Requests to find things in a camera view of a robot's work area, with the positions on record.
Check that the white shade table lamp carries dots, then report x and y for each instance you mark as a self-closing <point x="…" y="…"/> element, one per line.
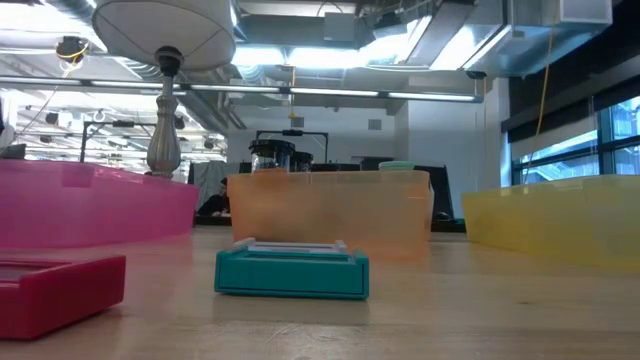
<point x="165" y="30"/>

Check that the grey fabric cover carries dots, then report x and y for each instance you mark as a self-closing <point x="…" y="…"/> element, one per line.
<point x="205" y="182"/>

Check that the black ceiling camera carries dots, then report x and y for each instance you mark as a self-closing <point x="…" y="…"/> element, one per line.
<point x="70" y="47"/>

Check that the pink plastic bin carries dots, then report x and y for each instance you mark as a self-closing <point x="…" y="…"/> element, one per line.
<point x="75" y="200"/>

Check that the person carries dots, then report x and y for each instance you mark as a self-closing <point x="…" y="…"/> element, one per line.
<point x="215" y="205"/>

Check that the grey ceiling box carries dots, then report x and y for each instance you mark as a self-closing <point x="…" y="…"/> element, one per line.
<point x="340" y="27"/>

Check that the mint green hourglass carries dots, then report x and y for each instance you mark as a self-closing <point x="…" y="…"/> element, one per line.
<point x="396" y="165"/>

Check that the black computer mouse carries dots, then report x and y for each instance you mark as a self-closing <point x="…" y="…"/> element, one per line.
<point x="443" y="216"/>

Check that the orange plastic bin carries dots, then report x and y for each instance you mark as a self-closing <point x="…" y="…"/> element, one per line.
<point x="340" y="215"/>

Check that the yellow plastic bin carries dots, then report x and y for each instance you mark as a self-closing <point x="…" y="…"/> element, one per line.
<point x="550" y="215"/>

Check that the black hourglass orange sand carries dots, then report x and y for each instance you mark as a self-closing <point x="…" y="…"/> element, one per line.
<point x="271" y="147"/>

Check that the window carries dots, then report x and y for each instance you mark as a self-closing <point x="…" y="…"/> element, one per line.
<point x="625" y="120"/>

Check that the teal digital clock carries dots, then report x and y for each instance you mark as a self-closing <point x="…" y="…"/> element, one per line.
<point x="292" y="275"/>

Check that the dark background desk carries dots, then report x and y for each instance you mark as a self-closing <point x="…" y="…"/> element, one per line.
<point x="215" y="220"/>

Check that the red digital clock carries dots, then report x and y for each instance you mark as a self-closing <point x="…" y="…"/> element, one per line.
<point x="55" y="300"/>

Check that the thin black gantry frame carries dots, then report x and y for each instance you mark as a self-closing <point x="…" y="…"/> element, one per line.
<point x="117" y="123"/>

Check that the long ceiling light bar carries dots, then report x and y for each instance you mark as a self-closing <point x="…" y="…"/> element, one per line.
<point x="335" y="92"/>

